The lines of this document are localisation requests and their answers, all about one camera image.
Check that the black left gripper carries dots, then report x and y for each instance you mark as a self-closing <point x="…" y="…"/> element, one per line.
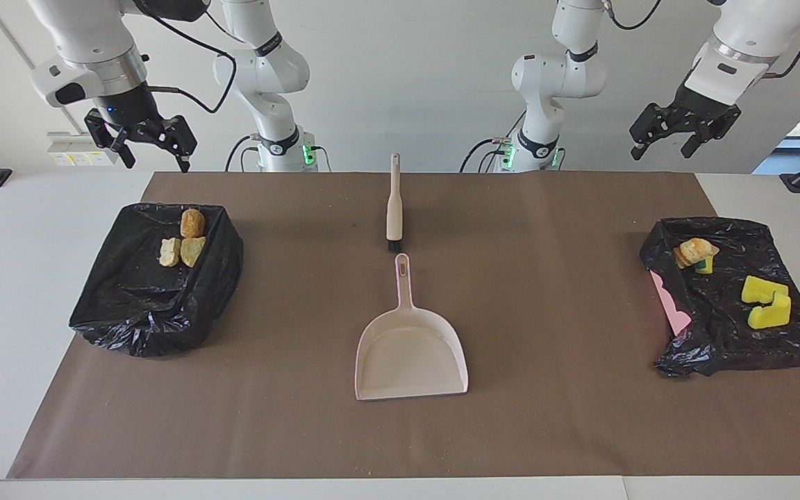
<point x="692" y="114"/>

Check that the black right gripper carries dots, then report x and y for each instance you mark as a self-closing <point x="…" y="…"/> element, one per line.
<point x="137" y="118"/>

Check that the brown round sponge chunk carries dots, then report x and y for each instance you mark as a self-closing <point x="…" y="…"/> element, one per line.
<point x="192" y="223"/>

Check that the pale yellow sponge chunk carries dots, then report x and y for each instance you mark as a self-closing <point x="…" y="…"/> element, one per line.
<point x="170" y="252"/>

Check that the orange striped sponge chunk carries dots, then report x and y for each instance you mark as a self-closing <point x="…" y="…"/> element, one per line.
<point x="193" y="251"/>

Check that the beige sponge chunk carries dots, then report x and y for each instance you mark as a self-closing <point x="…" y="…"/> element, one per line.
<point x="696" y="250"/>

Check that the yellow sponge wedge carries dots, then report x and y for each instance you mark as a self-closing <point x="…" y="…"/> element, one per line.
<point x="704" y="266"/>

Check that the yellow sponge piece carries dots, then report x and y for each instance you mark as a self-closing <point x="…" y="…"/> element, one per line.
<point x="761" y="288"/>
<point x="771" y="314"/>

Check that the beige hand brush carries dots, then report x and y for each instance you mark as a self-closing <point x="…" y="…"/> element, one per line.
<point x="394" y="208"/>

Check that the pale pink dustpan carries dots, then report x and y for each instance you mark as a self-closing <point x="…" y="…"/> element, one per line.
<point x="410" y="354"/>

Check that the black bag lined bin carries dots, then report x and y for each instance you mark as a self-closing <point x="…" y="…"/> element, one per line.
<point x="136" y="305"/>

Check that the pink plastic bin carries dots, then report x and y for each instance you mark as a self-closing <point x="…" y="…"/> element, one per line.
<point x="671" y="305"/>

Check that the crumpled black trash bag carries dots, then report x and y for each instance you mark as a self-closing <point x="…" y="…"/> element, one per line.
<point x="719" y="333"/>

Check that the brown paper table mat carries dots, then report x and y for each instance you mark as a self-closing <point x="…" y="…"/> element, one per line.
<point x="400" y="430"/>

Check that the white wall socket box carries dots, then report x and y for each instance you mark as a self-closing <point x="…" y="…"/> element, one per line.
<point x="70" y="149"/>

